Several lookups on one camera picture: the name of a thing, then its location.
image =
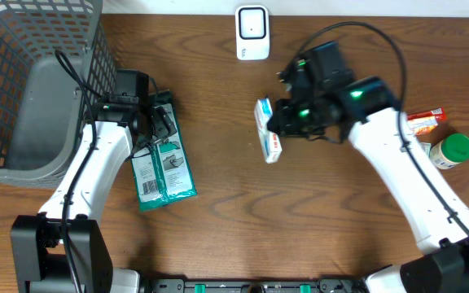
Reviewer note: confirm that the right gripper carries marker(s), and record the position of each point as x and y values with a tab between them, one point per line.
284	124

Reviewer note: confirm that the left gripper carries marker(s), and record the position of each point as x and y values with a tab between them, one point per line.
164	121

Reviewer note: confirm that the white green box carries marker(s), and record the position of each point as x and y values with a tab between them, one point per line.
270	142

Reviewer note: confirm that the large green box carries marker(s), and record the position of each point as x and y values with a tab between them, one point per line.
161	171

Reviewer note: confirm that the orange small box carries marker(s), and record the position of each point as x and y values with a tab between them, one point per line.
423	125

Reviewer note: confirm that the teal snack packet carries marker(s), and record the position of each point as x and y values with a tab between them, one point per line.
426	147

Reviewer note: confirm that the green lid jar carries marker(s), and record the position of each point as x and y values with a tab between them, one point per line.
450	152

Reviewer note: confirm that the red stick sachet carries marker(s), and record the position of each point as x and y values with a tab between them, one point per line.
439	114

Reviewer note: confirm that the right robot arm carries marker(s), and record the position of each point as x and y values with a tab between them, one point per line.
323	93

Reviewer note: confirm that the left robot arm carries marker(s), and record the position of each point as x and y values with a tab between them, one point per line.
61	249

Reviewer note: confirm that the grey plastic mesh basket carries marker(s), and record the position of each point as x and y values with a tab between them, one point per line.
47	47

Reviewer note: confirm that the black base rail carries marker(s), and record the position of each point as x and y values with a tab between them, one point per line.
323	285

